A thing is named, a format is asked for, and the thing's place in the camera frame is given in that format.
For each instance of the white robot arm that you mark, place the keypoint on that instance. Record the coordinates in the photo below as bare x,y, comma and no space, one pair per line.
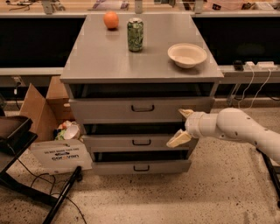
230,124

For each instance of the green soda can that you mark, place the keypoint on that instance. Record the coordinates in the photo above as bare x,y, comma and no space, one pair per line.
135,33

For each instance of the grey drawer cabinet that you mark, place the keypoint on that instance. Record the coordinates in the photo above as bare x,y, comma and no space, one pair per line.
102,66

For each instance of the grey bottom drawer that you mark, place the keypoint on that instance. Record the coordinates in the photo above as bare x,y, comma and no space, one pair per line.
141,167

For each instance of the white paper bowl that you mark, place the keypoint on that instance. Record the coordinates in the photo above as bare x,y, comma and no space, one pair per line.
187,55

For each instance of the grey middle drawer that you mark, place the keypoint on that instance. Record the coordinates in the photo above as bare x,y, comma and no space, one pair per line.
122,143

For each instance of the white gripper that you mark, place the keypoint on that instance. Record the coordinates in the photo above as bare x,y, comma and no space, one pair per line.
194,124

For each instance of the black cart stand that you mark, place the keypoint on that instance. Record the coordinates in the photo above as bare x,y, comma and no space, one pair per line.
15,138

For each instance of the orange fruit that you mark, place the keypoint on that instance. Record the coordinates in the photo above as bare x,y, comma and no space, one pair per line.
111,20

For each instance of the brown cardboard box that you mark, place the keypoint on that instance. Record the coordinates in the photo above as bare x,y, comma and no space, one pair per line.
51,116

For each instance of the white power strip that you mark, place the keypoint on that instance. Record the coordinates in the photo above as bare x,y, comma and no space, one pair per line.
262,65

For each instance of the grey top drawer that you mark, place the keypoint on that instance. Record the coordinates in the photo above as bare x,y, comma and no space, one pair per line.
136,110

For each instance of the grey drawer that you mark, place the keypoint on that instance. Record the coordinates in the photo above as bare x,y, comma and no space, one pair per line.
122,143
141,167
136,110

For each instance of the black power adapter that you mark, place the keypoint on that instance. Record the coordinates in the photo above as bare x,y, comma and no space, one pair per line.
238,66

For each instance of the white cup in box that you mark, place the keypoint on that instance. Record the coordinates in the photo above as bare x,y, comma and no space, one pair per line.
71,131

